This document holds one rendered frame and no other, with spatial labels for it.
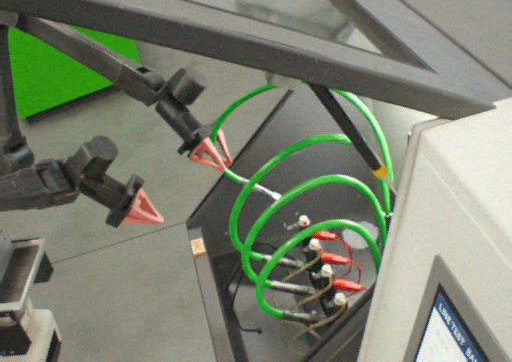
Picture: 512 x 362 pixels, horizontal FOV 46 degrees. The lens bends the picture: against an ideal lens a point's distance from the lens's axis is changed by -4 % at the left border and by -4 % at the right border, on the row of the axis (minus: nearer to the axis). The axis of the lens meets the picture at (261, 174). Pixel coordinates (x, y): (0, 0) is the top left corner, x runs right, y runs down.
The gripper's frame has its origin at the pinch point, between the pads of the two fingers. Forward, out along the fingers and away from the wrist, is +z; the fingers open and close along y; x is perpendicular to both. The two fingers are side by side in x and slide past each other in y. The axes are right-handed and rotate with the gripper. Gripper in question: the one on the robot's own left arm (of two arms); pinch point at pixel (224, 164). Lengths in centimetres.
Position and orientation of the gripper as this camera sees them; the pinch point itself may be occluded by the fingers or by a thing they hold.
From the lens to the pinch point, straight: 138.0
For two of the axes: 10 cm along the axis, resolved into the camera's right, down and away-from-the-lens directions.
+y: 4.7, -3.8, 7.9
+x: -5.5, 5.8, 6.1
